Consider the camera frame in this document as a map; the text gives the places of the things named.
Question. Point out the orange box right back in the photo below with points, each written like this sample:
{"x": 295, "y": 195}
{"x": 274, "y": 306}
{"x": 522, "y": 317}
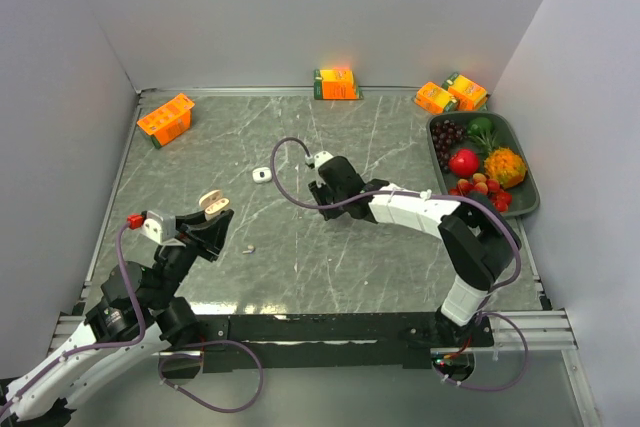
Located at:
{"x": 470, "y": 95}

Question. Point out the orange box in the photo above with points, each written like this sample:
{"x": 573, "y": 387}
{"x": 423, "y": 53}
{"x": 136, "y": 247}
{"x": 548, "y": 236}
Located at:
{"x": 470, "y": 95}
{"x": 435, "y": 100}
{"x": 167, "y": 122}
{"x": 335, "y": 84}

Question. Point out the red yellow cherry bunch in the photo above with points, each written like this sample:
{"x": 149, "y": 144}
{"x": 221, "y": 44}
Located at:
{"x": 490, "y": 188}

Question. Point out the orange spiky fruit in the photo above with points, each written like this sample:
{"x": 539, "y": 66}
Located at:
{"x": 506, "y": 167}

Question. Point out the orange box far left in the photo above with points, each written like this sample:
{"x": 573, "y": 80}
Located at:
{"x": 167, "y": 122}

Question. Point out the beige earbud charging case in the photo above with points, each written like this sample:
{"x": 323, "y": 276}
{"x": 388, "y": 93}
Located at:
{"x": 213, "y": 204}

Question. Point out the dark purple grape bunch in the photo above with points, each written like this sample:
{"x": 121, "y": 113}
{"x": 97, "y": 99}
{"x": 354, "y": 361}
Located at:
{"x": 446, "y": 135}

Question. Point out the white earbud charging case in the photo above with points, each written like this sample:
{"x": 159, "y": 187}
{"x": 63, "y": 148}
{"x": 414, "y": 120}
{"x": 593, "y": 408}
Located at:
{"x": 262, "y": 175}

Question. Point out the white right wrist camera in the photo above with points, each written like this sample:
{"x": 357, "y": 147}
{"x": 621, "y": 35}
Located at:
{"x": 317, "y": 160}

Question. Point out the orange box centre back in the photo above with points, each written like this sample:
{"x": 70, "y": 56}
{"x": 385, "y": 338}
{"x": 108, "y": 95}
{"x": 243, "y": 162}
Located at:
{"x": 335, "y": 84}

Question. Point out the red apple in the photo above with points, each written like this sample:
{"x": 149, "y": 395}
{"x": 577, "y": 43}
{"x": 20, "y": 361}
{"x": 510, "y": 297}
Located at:
{"x": 464, "y": 163}

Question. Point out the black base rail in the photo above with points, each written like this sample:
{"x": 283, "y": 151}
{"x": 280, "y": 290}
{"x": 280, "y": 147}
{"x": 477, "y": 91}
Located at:
{"x": 407, "y": 339}

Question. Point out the orange box right front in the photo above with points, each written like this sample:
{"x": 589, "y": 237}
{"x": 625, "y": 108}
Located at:
{"x": 435, "y": 100}

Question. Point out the green lime with leaves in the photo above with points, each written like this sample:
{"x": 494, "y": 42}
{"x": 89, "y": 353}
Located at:
{"x": 482, "y": 133}

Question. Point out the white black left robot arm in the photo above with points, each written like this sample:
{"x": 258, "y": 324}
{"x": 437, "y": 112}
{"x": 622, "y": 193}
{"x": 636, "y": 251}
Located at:
{"x": 138, "y": 315}

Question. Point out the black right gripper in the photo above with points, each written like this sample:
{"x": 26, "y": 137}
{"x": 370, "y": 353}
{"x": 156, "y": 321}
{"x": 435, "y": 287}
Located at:
{"x": 318, "y": 189}

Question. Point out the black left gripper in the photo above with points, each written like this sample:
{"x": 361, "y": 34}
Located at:
{"x": 211, "y": 235}

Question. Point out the dark green fruit tray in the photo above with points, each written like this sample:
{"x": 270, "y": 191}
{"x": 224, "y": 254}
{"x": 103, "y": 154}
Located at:
{"x": 525, "y": 195}

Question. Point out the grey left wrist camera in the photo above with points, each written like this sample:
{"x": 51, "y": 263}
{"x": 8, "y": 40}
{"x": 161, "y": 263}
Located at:
{"x": 159, "y": 227}

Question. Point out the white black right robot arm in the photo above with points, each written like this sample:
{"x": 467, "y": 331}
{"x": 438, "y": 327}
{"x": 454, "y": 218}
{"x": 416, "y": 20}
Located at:
{"x": 480, "y": 243}

